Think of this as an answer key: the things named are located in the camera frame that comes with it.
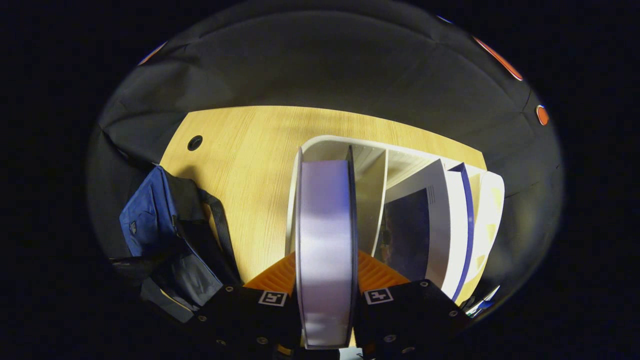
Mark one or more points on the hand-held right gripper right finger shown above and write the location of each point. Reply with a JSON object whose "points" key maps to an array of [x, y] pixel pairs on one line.
{"points": [[410, 315]]}

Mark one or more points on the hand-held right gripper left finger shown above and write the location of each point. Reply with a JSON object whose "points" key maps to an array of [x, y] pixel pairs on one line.
{"points": [[240, 315]]}

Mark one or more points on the white book blue picture cover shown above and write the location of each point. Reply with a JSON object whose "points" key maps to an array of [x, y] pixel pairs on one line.
{"points": [[440, 225]]}

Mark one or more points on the thick white book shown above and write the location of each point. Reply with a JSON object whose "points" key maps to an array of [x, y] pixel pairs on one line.
{"points": [[325, 240]]}

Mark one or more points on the white bookshelf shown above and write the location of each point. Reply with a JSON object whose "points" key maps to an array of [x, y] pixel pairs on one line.
{"points": [[372, 190]]}

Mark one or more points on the blue schoolbag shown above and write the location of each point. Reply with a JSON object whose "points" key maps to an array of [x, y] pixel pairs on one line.
{"points": [[150, 215]]}

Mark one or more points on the white small parts board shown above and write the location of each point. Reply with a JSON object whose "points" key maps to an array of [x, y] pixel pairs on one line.
{"points": [[482, 302]]}

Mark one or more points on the black backdrop cloth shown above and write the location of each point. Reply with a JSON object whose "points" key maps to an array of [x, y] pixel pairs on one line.
{"points": [[300, 65]]}

